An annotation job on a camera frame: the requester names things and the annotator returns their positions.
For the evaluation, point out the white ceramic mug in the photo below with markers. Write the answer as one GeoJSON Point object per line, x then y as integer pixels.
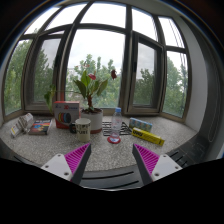
{"type": "Point", "coordinates": [82, 128]}

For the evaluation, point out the light blue small box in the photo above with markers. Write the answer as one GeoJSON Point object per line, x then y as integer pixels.
{"type": "Point", "coordinates": [143, 125]}

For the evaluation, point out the dark colourful book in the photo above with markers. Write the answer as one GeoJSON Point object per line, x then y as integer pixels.
{"type": "Point", "coordinates": [40, 127]}

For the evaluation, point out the red round coaster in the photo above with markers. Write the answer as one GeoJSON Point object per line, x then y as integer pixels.
{"type": "Point", "coordinates": [114, 140]}

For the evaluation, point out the white wrapped package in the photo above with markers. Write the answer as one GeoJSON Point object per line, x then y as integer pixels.
{"type": "Point", "coordinates": [22, 125]}

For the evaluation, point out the black patterned mat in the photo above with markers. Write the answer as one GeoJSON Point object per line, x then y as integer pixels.
{"type": "Point", "coordinates": [106, 129]}

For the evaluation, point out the red white filament box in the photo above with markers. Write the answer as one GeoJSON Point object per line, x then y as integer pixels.
{"type": "Point", "coordinates": [65, 113]}

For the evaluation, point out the potted plant in white pot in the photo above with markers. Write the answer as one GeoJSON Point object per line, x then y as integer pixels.
{"type": "Point", "coordinates": [90, 86]}

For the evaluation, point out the clear plastic water bottle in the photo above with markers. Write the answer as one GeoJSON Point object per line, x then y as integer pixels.
{"type": "Point", "coordinates": [116, 123]}

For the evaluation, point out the dark window frame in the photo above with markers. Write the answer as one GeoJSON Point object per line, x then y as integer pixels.
{"type": "Point", "coordinates": [139, 39]}

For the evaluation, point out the yellow long box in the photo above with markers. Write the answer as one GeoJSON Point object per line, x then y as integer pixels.
{"type": "Point", "coordinates": [147, 136]}

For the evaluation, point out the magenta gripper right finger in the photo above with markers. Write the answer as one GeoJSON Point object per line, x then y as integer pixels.
{"type": "Point", "coordinates": [152, 166]}

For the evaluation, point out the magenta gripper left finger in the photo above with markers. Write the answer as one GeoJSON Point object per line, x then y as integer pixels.
{"type": "Point", "coordinates": [70, 166]}

